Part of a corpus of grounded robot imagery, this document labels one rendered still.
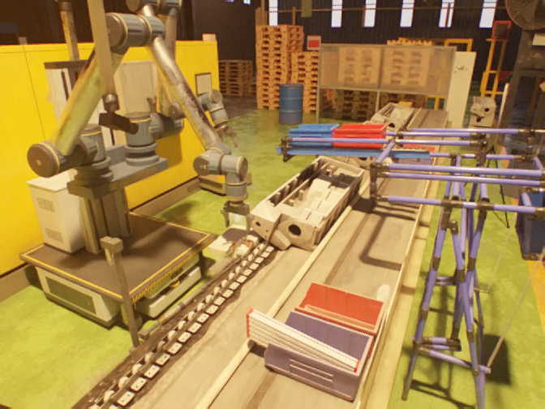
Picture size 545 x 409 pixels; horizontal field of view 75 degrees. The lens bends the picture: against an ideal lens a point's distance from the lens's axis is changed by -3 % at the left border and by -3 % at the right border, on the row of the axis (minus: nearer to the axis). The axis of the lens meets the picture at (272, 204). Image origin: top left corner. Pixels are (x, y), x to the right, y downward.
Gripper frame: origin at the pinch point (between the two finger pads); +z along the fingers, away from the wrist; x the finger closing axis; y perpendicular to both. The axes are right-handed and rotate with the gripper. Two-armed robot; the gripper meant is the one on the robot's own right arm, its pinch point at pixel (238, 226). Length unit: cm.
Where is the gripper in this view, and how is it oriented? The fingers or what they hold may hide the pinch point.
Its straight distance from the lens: 198.6
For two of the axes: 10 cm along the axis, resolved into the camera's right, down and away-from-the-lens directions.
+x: 8.9, 1.9, -4.2
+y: -4.6, 3.7, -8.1
